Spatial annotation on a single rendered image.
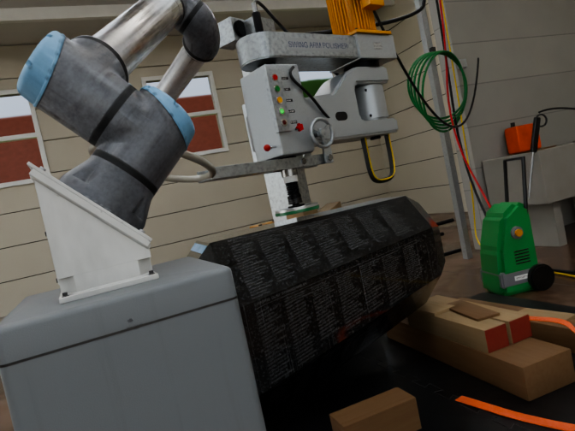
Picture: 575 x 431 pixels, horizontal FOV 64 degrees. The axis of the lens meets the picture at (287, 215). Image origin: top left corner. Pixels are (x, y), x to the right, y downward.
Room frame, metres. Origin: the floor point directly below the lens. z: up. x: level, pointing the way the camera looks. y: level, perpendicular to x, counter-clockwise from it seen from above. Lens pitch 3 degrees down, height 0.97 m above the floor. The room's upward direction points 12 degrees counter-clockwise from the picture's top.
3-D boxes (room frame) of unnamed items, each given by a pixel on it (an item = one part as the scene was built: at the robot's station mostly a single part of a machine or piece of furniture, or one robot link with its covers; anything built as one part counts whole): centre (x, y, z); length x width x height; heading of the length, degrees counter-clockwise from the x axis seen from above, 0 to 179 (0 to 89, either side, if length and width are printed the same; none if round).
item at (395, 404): (1.65, -0.16, 0.07); 0.30 x 0.12 x 0.12; 110
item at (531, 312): (2.16, -1.10, 0.13); 0.25 x 0.10 x 0.01; 30
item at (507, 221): (3.08, -1.41, 0.43); 0.35 x 0.35 x 0.87; 7
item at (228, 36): (2.96, 0.11, 2.00); 0.20 x 0.18 x 0.15; 22
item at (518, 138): (4.56, -2.46, 1.00); 0.50 x 0.22 x 0.33; 113
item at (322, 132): (2.23, -0.22, 1.20); 0.15 x 0.10 x 0.15; 127
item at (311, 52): (2.46, -0.33, 1.62); 0.96 x 0.25 x 0.17; 127
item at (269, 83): (2.12, -0.06, 1.37); 0.08 x 0.03 x 0.28; 127
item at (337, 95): (2.47, -0.37, 1.30); 0.74 x 0.23 x 0.49; 127
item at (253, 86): (2.30, -0.12, 1.32); 0.36 x 0.22 x 0.45; 127
